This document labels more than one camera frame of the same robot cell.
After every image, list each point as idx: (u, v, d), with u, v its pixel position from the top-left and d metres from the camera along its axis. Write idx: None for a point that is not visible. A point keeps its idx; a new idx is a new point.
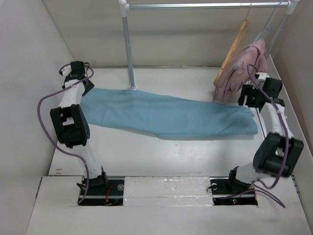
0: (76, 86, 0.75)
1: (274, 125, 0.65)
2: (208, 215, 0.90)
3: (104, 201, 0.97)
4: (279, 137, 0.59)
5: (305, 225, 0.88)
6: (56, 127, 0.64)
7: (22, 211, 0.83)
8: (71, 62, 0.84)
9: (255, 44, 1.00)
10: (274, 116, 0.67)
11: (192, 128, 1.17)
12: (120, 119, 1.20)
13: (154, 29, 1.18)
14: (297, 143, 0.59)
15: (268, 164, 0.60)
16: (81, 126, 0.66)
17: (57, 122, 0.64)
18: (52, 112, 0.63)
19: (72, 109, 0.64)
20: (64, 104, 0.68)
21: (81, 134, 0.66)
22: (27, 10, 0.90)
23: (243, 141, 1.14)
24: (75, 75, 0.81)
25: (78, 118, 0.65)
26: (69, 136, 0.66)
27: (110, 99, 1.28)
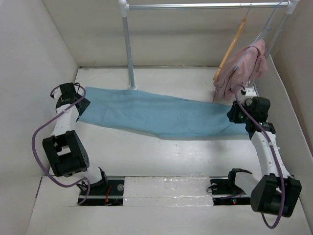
0: (69, 110, 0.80)
1: (268, 162, 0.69)
2: (208, 215, 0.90)
3: (104, 201, 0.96)
4: (275, 180, 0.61)
5: (305, 225, 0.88)
6: (52, 157, 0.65)
7: (22, 211, 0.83)
8: (61, 85, 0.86)
9: (255, 44, 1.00)
10: (267, 149, 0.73)
11: (191, 128, 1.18)
12: (120, 119, 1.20)
13: (154, 29, 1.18)
14: (295, 183, 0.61)
15: (267, 208, 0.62)
16: (78, 153, 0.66)
17: (54, 153, 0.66)
18: (46, 143, 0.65)
19: (67, 137, 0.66)
20: (58, 130, 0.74)
21: (79, 164, 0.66)
22: (27, 11, 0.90)
23: (243, 141, 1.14)
24: (67, 99, 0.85)
25: (74, 145, 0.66)
26: (66, 167, 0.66)
27: (110, 100, 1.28)
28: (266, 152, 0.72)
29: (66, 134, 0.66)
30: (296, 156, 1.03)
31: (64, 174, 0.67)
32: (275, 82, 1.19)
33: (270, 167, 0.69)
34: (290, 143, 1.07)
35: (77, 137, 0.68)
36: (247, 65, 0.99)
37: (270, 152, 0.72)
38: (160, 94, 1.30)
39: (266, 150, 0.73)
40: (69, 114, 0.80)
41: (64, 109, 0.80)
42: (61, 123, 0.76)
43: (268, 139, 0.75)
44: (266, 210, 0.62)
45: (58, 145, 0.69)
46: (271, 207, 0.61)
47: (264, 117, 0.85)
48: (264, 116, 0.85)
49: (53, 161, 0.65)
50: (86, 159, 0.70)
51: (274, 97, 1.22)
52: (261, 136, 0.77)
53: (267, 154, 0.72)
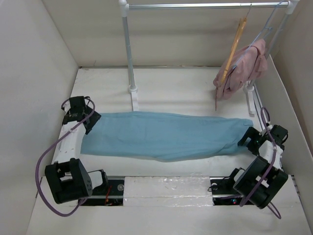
0: (75, 130, 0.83)
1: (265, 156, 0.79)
2: (208, 215, 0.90)
3: (104, 201, 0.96)
4: (264, 163, 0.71)
5: (305, 225, 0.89)
6: (55, 186, 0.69)
7: (22, 210, 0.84)
8: (71, 99, 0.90)
9: (255, 44, 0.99)
10: (269, 149, 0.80)
11: (204, 147, 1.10)
12: (116, 145, 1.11)
13: (154, 29, 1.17)
14: (281, 175, 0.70)
15: (245, 186, 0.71)
16: (80, 186, 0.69)
17: (57, 179, 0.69)
18: (49, 171, 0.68)
19: (72, 168, 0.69)
20: (64, 154, 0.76)
21: (82, 191, 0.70)
22: (28, 11, 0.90)
23: (244, 157, 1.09)
24: (74, 115, 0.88)
25: (78, 177, 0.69)
26: (68, 194, 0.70)
27: (102, 124, 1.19)
28: (267, 151, 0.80)
29: (71, 167, 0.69)
30: (296, 156, 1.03)
31: (65, 200, 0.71)
32: (276, 82, 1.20)
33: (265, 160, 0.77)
34: (291, 143, 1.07)
35: (80, 166, 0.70)
36: (246, 65, 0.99)
37: (271, 152, 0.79)
38: (158, 113, 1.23)
39: (269, 151, 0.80)
40: (74, 134, 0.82)
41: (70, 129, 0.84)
42: (68, 147, 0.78)
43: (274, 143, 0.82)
44: (245, 188, 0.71)
45: (61, 171, 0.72)
46: (250, 186, 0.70)
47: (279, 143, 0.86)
48: (280, 142, 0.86)
49: (55, 189, 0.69)
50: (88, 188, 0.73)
51: (274, 97, 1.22)
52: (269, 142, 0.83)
53: (269, 153, 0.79)
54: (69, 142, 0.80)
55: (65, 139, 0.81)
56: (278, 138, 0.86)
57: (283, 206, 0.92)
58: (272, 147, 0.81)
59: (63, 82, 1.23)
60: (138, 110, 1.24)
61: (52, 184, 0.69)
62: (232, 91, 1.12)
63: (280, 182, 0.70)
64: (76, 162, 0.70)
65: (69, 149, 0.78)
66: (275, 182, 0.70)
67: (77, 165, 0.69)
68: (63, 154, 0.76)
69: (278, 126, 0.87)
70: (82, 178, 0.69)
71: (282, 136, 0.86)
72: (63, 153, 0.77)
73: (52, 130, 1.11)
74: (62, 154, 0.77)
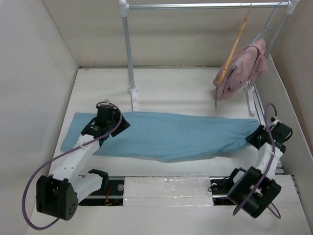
0: (85, 147, 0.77)
1: (261, 163, 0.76)
2: (208, 215, 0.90)
3: (104, 201, 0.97)
4: (257, 174, 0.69)
5: (305, 224, 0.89)
6: (40, 198, 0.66)
7: (22, 211, 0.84)
8: (100, 107, 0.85)
9: (255, 44, 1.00)
10: (267, 154, 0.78)
11: (205, 147, 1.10)
12: (116, 145, 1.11)
13: (154, 28, 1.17)
14: (274, 186, 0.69)
15: (238, 195, 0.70)
16: (61, 211, 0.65)
17: (44, 194, 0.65)
18: (40, 183, 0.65)
19: (59, 190, 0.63)
20: (60, 172, 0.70)
21: (62, 214, 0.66)
22: (28, 11, 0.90)
23: (244, 157, 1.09)
24: (96, 128, 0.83)
25: (61, 203, 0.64)
26: (49, 211, 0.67)
27: None
28: (265, 156, 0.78)
29: (59, 188, 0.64)
30: (296, 156, 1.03)
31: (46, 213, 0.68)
32: (276, 82, 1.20)
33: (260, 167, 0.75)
34: (291, 143, 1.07)
35: (68, 194, 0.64)
36: (246, 65, 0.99)
37: (268, 158, 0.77)
38: (158, 113, 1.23)
39: (265, 157, 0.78)
40: (83, 151, 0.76)
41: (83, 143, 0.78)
42: (70, 163, 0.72)
43: (273, 148, 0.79)
44: (238, 198, 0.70)
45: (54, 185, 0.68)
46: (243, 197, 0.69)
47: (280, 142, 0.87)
48: (282, 141, 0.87)
49: (40, 201, 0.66)
50: (70, 212, 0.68)
51: (274, 97, 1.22)
52: (268, 146, 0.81)
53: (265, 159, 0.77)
54: (72, 159, 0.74)
55: (72, 154, 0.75)
56: (281, 136, 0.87)
57: (283, 206, 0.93)
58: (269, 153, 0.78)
59: (63, 82, 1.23)
60: (138, 110, 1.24)
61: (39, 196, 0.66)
62: (232, 91, 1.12)
63: (272, 194, 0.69)
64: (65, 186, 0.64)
65: (69, 166, 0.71)
66: (268, 193, 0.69)
67: (63, 190, 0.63)
68: (61, 171, 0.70)
69: (281, 123, 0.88)
70: (65, 204, 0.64)
71: (284, 135, 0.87)
72: (61, 168, 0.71)
73: (53, 131, 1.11)
74: (60, 169, 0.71)
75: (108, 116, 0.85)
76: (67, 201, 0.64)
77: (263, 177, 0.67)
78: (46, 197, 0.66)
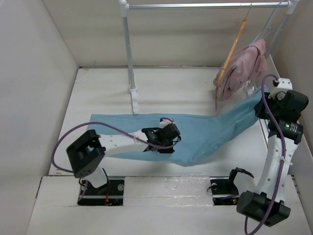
0: (136, 141, 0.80)
1: (267, 178, 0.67)
2: (208, 215, 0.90)
3: (104, 201, 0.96)
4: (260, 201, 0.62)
5: (305, 225, 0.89)
6: (79, 142, 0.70)
7: (22, 211, 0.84)
8: (172, 124, 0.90)
9: (255, 44, 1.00)
10: (275, 162, 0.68)
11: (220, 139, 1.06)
12: None
13: (155, 28, 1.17)
14: (280, 211, 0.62)
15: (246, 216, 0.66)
16: (78, 167, 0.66)
17: (84, 141, 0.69)
18: (91, 133, 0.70)
19: (96, 150, 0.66)
20: (104, 140, 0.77)
21: (76, 169, 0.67)
22: (28, 11, 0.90)
23: (244, 157, 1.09)
24: (154, 134, 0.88)
25: (86, 160, 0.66)
26: (72, 156, 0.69)
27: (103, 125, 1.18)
28: (273, 166, 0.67)
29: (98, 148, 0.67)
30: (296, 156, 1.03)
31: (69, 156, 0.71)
32: None
33: (266, 184, 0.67)
34: None
35: (96, 159, 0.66)
36: (246, 65, 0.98)
37: (277, 167, 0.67)
38: (158, 114, 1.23)
39: (273, 167, 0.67)
40: (132, 141, 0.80)
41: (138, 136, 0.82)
42: (118, 141, 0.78)
43: (282, 152, 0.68)
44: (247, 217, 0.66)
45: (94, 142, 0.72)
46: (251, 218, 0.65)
47: (296, 116, 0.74)
48: (297, 115, 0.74)
49: (77, 144, 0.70)
50: (82, 172, 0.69)
51: None
52: (277, 145, 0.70)
53: (273, 170, 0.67)
54: (122, 139, 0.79)
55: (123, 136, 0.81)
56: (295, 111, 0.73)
57: None
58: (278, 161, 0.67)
59: (63, 82, 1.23)
60: (137, 110, 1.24)
61: (79, 140, 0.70)
62: (232, 91, 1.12)
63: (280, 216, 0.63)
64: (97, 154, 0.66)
65: (113, 144, 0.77)
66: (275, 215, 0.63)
67: (96, 155, 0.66)
68: (107, 140, 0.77)
69: (293, 95, 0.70)
70: (87, 164, 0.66)
71: (299, 108, 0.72)
72: (108, 138, 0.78)
73: (53, 131, 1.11)
74: (107, 139, 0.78)
75: (170, 135, 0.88)
76: (90, 164, 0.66)
77: (272, 203, 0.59)
78: (81, 145, 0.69)
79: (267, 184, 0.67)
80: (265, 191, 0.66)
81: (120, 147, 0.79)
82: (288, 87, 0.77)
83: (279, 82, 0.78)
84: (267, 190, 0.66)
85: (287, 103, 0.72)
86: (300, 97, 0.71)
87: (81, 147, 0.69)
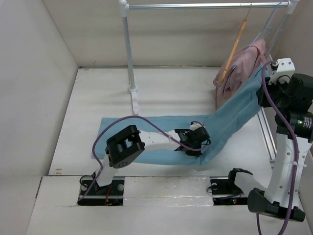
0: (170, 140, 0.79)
1: (279, 186, 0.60)
2: (207, 215, 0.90)
3: (104, 201, 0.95)
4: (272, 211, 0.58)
5: (305, 225, 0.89)
6: (120, 134, 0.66)
7: (22, 211, 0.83)
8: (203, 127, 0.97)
9: (255, 44, 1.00)
10: (287, 168, 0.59)
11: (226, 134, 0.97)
12: None
13: (155, 29, 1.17)
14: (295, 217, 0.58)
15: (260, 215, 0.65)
16: (116, 159, 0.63)
17: (124, 135, 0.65)
18: (133, 128, 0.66)
19: (136, 144, 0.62)
20: (145, 137, 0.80)
21: (115, 160, 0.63)
22: (28, 11, 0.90)
23: (244, 157, 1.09)
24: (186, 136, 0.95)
25: (126, 154, 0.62)
26: (111, 149, 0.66)
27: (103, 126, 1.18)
28: (284, 171, 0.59)
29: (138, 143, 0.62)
30: None
31: (107, 148, 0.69)
32: None
33: (279, 192, 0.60)
34: None
35: (135, 154, 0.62)
36: (247, 65, 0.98)
37: (289, 173, 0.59)
38: (158, 115, 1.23)
39: (285, 173, 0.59)
40: (168, 140, 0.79)
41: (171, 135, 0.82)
42: (155, 137, 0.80)
43: (296, 155, 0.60)
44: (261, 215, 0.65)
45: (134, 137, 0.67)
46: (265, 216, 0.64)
47: (305, 105, 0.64)
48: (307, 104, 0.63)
49: (117, 136, 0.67)
50: (120, 164, 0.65)
51: None
52: (288, 146, 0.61)
53: (284, 176, 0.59)
54: (159, 136, 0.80)
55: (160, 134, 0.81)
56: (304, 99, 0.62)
57: None
58: (289, 165, 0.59)
59: (63, 82, 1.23)
60: (138, 110, 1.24)
61: (122, 132, 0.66)
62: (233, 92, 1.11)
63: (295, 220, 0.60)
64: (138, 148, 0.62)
65: (150, 140, 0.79)
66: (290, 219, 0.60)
67: (135, 150, 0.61)
68: (145, 136, 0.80)
69: (302, 83, 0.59)
70: (126, 157, 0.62)
71: (310, 95, 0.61)
72: (147, 135, 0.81)
73: (53, 130, 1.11)
74: (145, 136, 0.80)
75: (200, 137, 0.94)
76: (130, 157, 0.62)
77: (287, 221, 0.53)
78: (122, 137, 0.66)
79: (279, 192, 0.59)
80: (279, 199, 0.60)
81: (157, 144, 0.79)
82: (289, 68, 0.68)
83: (278, 65, 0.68)
84: (279, 198, 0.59)
85: (293, 91, 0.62)
86: (309, 82, 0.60)
87: (121, 141, 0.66)
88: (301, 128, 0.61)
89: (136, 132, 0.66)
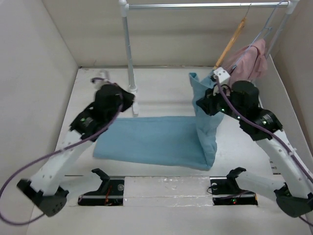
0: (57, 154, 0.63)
1: (299, 180, 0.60)
2: (207, 215, 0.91)
3: (104, 201, 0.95)
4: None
5: (305, 224, 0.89)
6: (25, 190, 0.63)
7: (22, 211, 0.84)
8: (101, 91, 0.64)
9: (255, 44, 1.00)
10: (290, 161, 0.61)
11: (210, 125, 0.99)
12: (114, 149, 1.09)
13: (155, 29, 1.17)
14: None
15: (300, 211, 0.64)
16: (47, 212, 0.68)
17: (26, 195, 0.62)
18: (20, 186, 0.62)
19: (37, 198, 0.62)
20: (37, 178, 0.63)
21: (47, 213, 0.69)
22: (28, 11, 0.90)
23: (244, 157, 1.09)
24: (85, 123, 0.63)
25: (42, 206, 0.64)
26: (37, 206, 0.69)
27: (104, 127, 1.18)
28: (290, 166, 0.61)
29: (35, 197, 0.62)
30: None
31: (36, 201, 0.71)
32: (275, 82, 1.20)
33: (301, 184, 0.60)
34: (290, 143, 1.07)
35: (44, 202, 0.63)
36: (246, 65, 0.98)
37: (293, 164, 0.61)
38: (158, 116, 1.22)
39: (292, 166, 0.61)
40: (62, 160, 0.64)
41: (63, 148, 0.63)
42: (47, 170, 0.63)
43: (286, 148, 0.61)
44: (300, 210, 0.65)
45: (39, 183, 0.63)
46: None
47: (257, 110, 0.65)
48: (257, 108, 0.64)
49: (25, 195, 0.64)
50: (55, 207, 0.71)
51: (274, 97, 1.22)
52: (276, 145, 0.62)
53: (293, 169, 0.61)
54: (53, 164, 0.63)
55: (52, 158, 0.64)
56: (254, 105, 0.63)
57: None
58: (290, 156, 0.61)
59: (63, 82, 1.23)
60: (137, 110, 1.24)
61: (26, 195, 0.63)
62: None
63: None
64: (41, 194, 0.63)
65: (47, 176, 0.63)
66: None
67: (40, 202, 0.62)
68: (41, 179, 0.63)
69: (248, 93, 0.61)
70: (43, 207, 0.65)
71: (257, 100, 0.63)
72: (40, 173, 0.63)
73: (53, 131, 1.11)
74: (38, 175, 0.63)
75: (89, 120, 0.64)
76: (41, 206, 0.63)
77: None
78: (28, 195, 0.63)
79: (302, 185, 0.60)
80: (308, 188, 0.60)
81: (64, 163, 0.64)
82: (225, 75, 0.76)
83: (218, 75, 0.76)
84: (307, 187, 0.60)
85: (244, 103, 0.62)
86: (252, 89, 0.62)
87: (26, 194, 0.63)
88: (268, 125, 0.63)
89: (29, 181, 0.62)
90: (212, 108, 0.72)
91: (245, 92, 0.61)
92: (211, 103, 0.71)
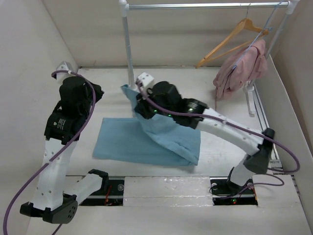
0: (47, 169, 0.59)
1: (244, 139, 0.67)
2: (207, 215, 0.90)
3: (104, 201, 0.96)
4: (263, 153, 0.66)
5: (305, 225, 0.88)
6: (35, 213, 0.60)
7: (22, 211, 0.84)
8: (64, 83, 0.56)
9: (255, 44, 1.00)
10: (227, 128, 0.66)
11: (154, 126, 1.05)
12: (115, 150, 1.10)
13: (155, 29, 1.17)
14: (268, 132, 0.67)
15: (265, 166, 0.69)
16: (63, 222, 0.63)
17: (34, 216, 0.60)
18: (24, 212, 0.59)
19: (46, 214, 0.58)
20: (39, 198, 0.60)
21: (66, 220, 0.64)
22: (28, 10, 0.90)
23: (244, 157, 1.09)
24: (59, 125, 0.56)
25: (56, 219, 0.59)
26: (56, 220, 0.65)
27: (106, 128, 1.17)
28: (229, 131, 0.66)
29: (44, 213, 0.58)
30: None
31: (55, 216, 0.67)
32: (275, 82, 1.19)
33: (247, 141, 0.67)
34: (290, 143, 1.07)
35: (56, 214, 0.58)
36: (246, 65, 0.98)
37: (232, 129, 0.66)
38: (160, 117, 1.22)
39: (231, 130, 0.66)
40: (55, 170, 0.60)
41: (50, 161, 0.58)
42: (43, 187, 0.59)
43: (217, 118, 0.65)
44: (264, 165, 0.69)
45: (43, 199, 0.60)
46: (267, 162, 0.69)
47: (181, 103, 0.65)
48: (180, 101, 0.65)
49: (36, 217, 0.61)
50: (71, 211, 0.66)
51: (274, 97, 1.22)
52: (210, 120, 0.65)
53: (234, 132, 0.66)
54: (46, 180, 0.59)
55: (42, 174, 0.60)
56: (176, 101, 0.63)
57: (282, 206, 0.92)
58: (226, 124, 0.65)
59: None
60: None
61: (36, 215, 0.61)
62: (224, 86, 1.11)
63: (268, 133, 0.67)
64: (50, 209, 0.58)
65: (46, 191, 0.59)
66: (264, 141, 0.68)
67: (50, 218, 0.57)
68: (42, 197, 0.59)
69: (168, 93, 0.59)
70: (58, 219, 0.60)
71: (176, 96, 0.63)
72: (39, 193, 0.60)
73: None
74: (37, 195, 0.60)
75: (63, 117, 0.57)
76: (54, 221, 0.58)
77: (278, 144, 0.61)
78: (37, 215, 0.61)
79: (248, 141, 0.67)
80: (253, 141, 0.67)
81: (58, 174, 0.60)
82: (150, 78, 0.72)
83: (141, 80, 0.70)
84: (252, 141, 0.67)
85: (168, 103, 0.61)
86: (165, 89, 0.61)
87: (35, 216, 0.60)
88: (196, 110, 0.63)
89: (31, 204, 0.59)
90: (147, 112, 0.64)
91: (165, 92, 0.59)
92: (144, 107, 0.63)
